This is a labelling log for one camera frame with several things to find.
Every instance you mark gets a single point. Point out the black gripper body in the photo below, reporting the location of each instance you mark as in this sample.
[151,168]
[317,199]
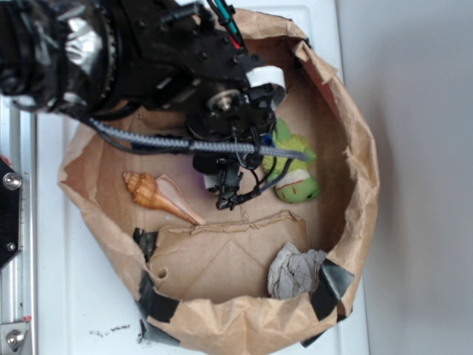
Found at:
[213,85]

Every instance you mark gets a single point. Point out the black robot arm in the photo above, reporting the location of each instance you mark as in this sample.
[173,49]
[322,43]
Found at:
[149,77]

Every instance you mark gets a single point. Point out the green plush toy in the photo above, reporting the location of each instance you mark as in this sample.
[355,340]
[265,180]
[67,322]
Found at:
[298,185]

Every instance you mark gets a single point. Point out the orange conch seashell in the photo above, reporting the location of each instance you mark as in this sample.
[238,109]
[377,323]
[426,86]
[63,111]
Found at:
[160,193]

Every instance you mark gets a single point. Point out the brown paper bag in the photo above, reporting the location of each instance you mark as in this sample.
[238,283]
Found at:
[207,286]

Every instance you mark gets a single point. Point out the crumpled grey paper ball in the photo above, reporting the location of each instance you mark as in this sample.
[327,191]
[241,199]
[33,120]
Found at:
[293,273]

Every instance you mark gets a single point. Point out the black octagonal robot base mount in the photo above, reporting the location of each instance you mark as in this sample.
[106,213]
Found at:
[11,183]

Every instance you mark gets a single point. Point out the aluminium extrusion rail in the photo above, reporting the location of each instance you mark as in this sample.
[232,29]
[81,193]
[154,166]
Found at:
[18,288]

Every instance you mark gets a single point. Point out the silver corner bracket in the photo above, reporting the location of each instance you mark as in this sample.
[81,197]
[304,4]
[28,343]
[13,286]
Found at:
[15,338]

